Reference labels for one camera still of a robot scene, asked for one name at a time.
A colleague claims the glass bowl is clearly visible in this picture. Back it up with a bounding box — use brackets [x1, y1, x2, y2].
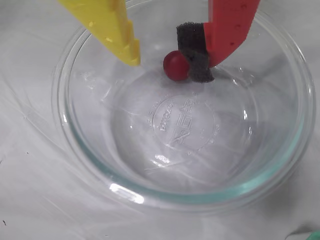
[51, 0, 316, 214]

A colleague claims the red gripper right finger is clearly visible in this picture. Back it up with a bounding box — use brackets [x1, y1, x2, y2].
[175, 0, 262, 84]

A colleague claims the red ball pill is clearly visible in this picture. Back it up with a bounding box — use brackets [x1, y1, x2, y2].
[163, 50, 191, 82]

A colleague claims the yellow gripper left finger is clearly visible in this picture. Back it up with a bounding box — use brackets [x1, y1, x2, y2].
[56, 0, 141, 67]

